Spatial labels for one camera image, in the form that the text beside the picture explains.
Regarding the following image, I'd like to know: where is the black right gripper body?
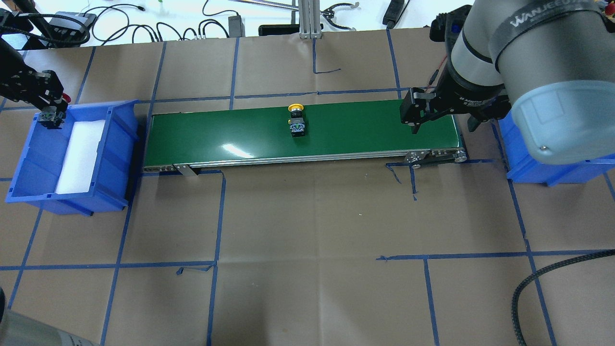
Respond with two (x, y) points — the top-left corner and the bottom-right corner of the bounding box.
(400, 82), (512, 126)

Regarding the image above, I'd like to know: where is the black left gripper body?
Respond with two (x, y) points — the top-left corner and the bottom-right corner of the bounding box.
(0, 67), (68, 116)

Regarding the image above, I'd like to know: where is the red push button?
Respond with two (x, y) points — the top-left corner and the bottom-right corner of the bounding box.
(37, 93), (71, 130)

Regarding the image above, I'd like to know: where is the yellow push button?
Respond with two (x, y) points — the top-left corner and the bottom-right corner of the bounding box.
(288, 103), (307, 138)

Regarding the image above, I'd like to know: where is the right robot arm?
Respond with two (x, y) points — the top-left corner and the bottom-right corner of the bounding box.
(399, 0), (615, 165)

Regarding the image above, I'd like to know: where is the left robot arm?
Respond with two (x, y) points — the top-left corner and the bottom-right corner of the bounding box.
(0, 0), (71, 118)

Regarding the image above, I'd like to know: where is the blue right bin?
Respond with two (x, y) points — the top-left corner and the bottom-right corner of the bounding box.
(498, 115), (615, 186)

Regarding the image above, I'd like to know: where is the blue bin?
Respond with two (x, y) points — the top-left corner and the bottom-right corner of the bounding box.
(498, 115), (615, 186)
(6, 100), (140, 216)

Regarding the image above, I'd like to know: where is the blue left bin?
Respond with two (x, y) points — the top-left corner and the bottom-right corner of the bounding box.
(6, 100), (140, 216)

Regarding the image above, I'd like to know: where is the white foam pad left bin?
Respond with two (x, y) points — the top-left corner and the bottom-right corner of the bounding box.
(55, 120), (106, 194)

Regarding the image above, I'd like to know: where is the green conveyor belt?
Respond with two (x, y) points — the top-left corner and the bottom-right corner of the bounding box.
(144, 100), (466, 173)

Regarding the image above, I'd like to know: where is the black power adapter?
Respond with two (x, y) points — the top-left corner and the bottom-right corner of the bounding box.
(228, 15), (245, 37)

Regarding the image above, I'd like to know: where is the red black wire pair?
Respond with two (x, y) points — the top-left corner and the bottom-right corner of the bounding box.
(427, 50), (451, 89)

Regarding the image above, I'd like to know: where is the aluminium profile post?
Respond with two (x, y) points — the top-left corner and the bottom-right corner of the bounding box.
(298, 0), (321, 39)

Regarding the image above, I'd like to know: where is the black braided cable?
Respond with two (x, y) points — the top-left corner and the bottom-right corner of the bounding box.
(512, 256), (615, 346)

